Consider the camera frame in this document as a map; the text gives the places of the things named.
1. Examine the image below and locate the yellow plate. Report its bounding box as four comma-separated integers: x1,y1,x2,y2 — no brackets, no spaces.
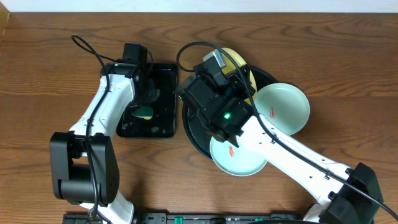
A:
221,47,257,100

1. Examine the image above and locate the light green plate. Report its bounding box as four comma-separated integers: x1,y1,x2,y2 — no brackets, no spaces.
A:
210,138,267,177
254,83,310,136

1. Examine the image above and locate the green yellow sponge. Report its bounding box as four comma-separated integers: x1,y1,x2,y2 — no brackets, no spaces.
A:
132,106,154,120

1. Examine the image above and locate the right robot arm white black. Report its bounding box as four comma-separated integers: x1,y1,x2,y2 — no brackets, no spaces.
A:
177,63,386,223

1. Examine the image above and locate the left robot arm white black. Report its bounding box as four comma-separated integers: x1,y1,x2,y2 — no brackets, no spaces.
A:
49,62,149,223

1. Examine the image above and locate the black round tray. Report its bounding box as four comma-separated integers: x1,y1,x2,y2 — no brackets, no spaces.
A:
182,65,278,160

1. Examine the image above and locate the black rectangular tray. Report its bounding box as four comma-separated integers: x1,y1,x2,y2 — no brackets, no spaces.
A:
116,63,178,138

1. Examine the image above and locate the light green plate front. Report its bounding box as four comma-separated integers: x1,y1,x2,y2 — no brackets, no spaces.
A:
210,138,267,177

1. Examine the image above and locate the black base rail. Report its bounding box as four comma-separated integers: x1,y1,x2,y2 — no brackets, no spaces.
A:
62,211,299,224

